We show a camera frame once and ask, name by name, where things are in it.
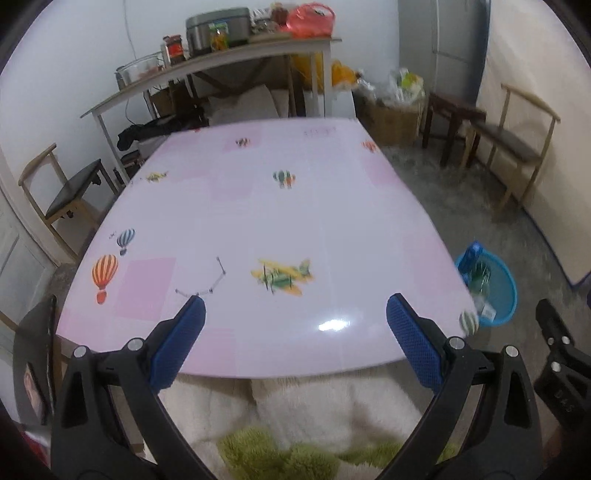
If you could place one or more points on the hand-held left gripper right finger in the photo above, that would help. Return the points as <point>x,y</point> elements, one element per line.
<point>415,341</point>

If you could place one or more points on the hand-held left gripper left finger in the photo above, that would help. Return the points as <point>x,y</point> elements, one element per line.
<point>178,337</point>

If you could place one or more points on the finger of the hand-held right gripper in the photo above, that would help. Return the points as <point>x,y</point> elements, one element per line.
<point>551,318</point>

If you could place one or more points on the blue plastic basin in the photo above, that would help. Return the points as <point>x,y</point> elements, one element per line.
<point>505,290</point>

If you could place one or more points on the pink printed tablecloth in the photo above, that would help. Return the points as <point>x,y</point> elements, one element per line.
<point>277,221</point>

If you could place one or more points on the wooden chair with black seat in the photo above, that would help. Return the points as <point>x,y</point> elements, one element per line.
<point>512,138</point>
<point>69,189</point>

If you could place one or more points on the white mattress with blue edge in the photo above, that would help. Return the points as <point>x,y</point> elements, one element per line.
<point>540,115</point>

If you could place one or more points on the black cloth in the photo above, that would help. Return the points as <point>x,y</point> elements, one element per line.
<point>152,131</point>

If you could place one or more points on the cardboard box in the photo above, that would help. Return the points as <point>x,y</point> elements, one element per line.
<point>392,122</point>

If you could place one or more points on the dark wooden stool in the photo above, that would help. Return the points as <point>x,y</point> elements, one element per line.
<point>450,113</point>

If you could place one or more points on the white bedding bundle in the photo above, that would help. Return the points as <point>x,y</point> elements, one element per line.
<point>244,104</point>

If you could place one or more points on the glass pot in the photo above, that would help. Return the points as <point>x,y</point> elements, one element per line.
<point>138,71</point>

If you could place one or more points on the white side table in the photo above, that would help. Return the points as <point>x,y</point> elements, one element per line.
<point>207,64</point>

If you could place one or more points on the yellow plastic bag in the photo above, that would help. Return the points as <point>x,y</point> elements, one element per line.
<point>344,74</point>

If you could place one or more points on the grey refrigerator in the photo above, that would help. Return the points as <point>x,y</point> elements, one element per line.
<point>438,46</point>

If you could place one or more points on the grey rice cooker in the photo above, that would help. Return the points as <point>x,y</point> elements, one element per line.
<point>217,27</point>

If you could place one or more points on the red plastic bag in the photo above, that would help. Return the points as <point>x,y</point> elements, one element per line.
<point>311,21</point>

